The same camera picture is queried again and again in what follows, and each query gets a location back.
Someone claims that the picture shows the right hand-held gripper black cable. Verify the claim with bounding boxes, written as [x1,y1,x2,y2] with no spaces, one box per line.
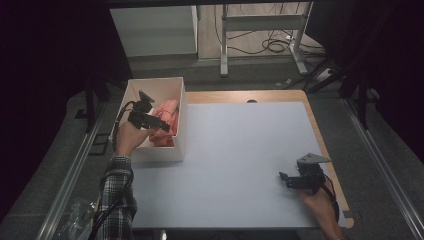
[321,174,341,222]

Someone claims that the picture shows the pink winter glove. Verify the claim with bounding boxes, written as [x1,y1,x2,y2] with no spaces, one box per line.
[148,129,177,148]
[151,98,181,136]

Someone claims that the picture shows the grey metal desk frame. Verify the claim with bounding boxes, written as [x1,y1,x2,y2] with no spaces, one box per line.
[219,2,314,78]

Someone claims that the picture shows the person's left hand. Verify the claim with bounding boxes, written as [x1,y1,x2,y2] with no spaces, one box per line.
[113,120,158,157]

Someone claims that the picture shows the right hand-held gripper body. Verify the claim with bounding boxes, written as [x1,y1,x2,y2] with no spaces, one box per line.
[296,152,333,196]

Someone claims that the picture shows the black metal stand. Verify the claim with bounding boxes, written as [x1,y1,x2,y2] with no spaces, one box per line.
[84,75,112,134]
[339,66,381,131]

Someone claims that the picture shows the white cardboard box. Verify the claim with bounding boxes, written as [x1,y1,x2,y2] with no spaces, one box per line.
[108,77,188,164]

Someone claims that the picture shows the clear plastic bag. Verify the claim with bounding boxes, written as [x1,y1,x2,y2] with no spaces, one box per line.
[54,198,98,240]

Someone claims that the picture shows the light grey table mat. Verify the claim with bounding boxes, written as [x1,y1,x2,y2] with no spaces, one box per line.
[128,101,348,230]

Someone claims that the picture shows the white cabinet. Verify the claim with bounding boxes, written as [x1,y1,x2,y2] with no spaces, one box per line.
[109,5,199,58]

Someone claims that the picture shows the aluminium floor rail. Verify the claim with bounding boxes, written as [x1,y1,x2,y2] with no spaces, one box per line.
[34,103,108,240]
[343,98,424,240]

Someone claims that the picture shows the white power strip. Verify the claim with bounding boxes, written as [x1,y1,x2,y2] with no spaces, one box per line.
[314,67,335,83]

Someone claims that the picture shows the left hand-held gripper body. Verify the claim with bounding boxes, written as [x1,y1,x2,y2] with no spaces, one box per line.
[128,89,155,130]

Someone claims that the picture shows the person's right hand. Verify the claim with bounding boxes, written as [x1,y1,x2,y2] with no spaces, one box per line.
[299,188,343,239]

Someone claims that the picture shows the black floor cables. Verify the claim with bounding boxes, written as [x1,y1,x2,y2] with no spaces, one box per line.
[213,3,326,56]

